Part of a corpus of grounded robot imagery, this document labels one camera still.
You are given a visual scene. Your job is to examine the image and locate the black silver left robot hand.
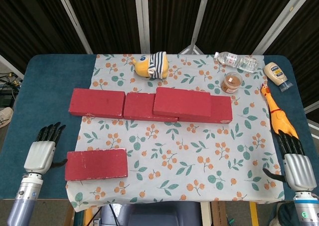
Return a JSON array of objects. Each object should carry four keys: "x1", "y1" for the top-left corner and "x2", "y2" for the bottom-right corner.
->
[{"x1": 23, "y1": 122, "x2": 68, "y2": 175}]

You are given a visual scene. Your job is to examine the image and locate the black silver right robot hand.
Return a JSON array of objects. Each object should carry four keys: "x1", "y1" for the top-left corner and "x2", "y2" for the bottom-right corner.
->
[{"x1": 263, "y1": 132, "x2": 316, "y2": 194}]

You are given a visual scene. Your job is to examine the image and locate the red brick with chipped edges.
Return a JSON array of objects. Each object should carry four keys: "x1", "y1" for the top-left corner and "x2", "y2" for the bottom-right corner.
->
[{"x1": 64, "y1": 148, "x2": 129, "y2": 182}]

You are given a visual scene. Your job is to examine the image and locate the red foam brick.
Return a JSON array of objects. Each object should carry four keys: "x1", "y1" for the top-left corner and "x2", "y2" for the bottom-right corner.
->
[
  {"x1": 153, "y1": 87, "x2": 212, "y2": 118},
  {"x1": 123, "y1": 92, "x2": 179, "y2": 123}
]

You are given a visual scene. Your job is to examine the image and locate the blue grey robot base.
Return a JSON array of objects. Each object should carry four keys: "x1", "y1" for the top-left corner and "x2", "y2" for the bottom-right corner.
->
[{"x1": 99, "y1": 202, "x2": 201, "y2": 226}]

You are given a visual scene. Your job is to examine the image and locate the beige shoe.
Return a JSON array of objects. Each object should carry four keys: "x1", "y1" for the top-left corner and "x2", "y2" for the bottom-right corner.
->
[{"x1": 0, "y1": 107, "x2": 13, "y2": 129}]

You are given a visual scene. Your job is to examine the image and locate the yellow rubber chicken toy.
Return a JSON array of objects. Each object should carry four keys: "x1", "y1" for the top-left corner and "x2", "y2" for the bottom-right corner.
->
[{"x1": 260, "y1": 83, "x2": 300, "y2": 140}]

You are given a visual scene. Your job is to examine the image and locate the red brick with white scuff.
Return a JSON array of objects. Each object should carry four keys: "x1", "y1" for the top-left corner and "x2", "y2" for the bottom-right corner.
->
[{"x1": 68, "y1": 88, "x2": 126, "y2": 119}]

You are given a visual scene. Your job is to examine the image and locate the teal felt table cover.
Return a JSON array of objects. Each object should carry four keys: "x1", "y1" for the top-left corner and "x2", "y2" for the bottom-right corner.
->
[{"x1": 0, "y1": 54, "x2": 316, "y2": 201}]

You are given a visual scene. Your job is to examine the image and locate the beige mayonnaise squeeze bottle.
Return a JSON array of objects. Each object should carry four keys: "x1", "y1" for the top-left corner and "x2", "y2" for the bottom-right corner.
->
[{"x1": 263, "y1": 62, "x2": 293, "y2": 93}]

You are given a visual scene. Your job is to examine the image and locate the clear jar with orange contents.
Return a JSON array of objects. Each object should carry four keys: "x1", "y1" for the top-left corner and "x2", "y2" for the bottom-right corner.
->
[{"x1": 220, "y1": 71, "x2": 243, "y2": 94}]

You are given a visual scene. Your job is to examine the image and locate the floral fruit print tablecloth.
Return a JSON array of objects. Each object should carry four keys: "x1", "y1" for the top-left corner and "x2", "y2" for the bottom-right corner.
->
[{"x1": 66, "y1": 53, "x2": 286, "y2": 213}]

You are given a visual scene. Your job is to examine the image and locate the clear plastic water bottle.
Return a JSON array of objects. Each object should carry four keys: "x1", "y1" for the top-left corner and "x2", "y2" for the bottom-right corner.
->
[{"x1": 214, "y1": 51, "x2": 259, "y2": 73}]

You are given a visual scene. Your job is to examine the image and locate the yellow plush toy striped cloth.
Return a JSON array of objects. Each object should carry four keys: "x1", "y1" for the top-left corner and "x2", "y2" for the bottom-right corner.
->
[{"x1": 131, "y1": 51, "x2": 169, "y2": 80}]

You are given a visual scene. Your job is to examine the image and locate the white frame pole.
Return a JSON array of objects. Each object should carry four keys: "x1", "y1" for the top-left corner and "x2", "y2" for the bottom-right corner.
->
[
  {"x1": 54, "y1": 0, "x2": 93, "y2": 54},
  {"x1": 178, "y1": 0, "x2": 213, "y2": 55},
  {"x1": 252, "y1": 0, "x2": 309, "y2": 55},
  {"x1": 134, "y1": 0, "x2": 153, "y2": 55}
]

